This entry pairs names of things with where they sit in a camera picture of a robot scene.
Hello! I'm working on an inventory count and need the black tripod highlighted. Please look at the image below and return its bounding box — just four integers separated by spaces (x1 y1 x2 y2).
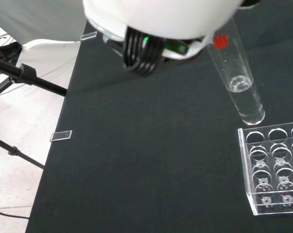
0 54 68 170

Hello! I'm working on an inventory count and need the black bench cloth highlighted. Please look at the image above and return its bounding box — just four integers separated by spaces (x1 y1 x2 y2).
24 0 293 233

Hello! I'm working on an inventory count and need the clear plastic test tube rack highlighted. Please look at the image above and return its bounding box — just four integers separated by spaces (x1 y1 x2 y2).
237 122 293 216

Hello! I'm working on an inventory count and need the thin black cable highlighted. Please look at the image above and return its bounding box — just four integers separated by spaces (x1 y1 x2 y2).
0 207 31 219

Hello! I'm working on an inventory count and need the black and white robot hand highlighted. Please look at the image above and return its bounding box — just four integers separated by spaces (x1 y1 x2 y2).
82 0 244 78

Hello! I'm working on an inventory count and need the clear cloth clip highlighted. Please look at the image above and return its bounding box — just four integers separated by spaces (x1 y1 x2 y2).
50 130 73 142
81 31 98 41

